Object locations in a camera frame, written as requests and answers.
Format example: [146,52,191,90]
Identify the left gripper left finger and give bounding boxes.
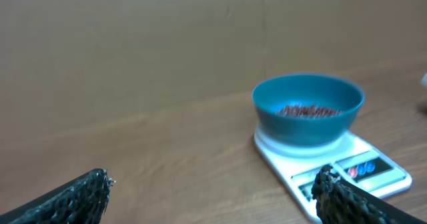
[1,168,115,224]

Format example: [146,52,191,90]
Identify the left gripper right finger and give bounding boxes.
[312,165,426,224]

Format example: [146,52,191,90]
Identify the white digital kitchen scale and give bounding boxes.
[254,125,412,223]

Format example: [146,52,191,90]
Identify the blue bowl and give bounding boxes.
[252,73,365,146]

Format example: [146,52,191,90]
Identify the red beans in bowl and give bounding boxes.
[276,104,342,118]

